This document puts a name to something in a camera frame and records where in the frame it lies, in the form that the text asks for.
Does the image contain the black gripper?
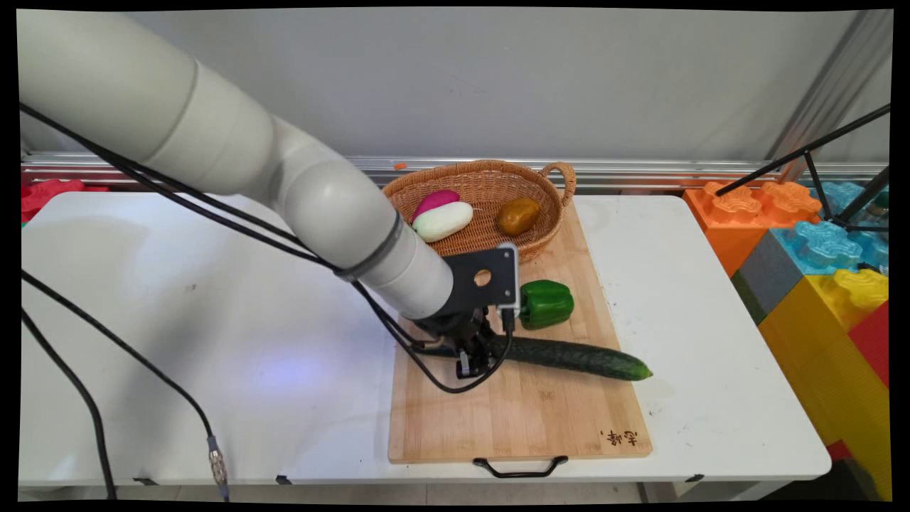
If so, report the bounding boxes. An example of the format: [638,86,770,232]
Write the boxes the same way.
[414,304,500,378]

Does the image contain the dark green toy cucumber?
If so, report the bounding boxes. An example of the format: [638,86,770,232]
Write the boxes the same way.
[489,335,653,382]

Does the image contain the green toy bell pepper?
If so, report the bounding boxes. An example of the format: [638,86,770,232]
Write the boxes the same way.
[518,279,575,331]

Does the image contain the white pink toy radish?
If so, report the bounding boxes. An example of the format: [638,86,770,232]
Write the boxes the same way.
[410,189,474,243]

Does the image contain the brown toy potato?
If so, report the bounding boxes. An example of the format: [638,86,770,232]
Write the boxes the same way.
[496,198,541,238]

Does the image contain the woven wicker basket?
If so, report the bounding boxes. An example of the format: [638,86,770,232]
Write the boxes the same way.
[382,159,577,265]

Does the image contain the orange giant building block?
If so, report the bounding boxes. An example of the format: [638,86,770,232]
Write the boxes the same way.
[683,181,823,278]

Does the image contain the grey giant building block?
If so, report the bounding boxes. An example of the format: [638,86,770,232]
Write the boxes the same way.
[732,229,807,326]

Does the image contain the yellow giant building block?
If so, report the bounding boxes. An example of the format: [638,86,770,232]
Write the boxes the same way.
[758,269,892,501]

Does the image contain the blue giant building block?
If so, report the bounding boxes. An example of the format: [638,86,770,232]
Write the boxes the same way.
[770,181,890,277]

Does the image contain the red giant building block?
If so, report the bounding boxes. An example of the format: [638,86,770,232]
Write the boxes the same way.
[847,302,890,388]

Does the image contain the black tripod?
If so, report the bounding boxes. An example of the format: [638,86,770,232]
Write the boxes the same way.
[715,104,892,235]

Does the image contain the wooden cutting board black handle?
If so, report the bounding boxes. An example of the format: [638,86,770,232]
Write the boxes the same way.
[388,204,654,479]

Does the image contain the aluminium rail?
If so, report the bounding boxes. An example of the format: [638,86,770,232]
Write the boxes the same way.
[21,150,889,191]

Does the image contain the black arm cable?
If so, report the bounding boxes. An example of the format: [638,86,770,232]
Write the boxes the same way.
[20,102,514,395]

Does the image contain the black cable with metal connector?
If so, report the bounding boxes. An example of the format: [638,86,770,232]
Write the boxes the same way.
[21,270,230,501]

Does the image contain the thin black cable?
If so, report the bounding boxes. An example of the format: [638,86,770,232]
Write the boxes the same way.
[21,308,118,501]

